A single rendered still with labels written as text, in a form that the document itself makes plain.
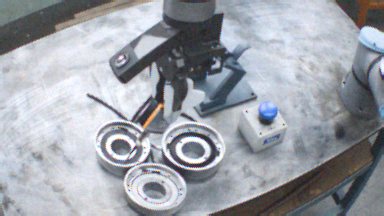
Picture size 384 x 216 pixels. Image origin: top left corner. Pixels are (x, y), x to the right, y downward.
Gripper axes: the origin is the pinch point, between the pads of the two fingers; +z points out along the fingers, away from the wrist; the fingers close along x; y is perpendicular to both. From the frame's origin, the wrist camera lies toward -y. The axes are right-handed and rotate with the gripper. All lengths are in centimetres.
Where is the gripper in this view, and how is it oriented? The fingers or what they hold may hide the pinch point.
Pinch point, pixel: (161, 111)
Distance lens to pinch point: 92.9
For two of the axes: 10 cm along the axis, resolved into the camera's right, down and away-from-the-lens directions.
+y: 8.7, -2.9, 4.0
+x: -4.8, -6.8, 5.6
